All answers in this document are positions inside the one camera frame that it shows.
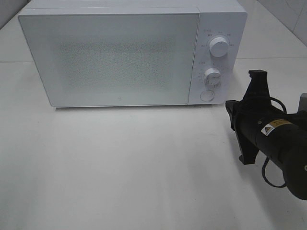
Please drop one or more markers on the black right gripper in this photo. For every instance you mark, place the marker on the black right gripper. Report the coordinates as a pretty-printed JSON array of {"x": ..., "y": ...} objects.
[{"x": 247, "y": 115}]

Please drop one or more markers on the round door release button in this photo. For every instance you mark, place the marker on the round door release button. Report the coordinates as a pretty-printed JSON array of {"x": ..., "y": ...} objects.
[{"x": 207, "y": 96}]

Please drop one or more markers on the white timer knob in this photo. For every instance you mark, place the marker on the white timer knob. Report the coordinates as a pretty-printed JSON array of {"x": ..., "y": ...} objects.
[{"x": 212, "y": 76}]

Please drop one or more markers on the white microwave door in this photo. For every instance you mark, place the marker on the white microwave door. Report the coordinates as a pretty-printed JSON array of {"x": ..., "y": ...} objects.
[{"x": 113, "y": 60}]

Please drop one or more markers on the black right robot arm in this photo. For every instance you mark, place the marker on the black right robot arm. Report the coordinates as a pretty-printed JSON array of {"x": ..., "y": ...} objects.
[{"x": 283, "y": 139}]

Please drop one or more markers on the white upper power knob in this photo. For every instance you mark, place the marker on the white upper power knob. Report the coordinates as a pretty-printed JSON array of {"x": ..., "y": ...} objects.
[{"x": 218, "y": 46}]

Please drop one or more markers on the white microwave oven body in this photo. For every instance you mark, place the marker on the white microwave oven body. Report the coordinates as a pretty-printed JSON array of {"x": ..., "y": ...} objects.
[{"x": 216, "y": 17}]

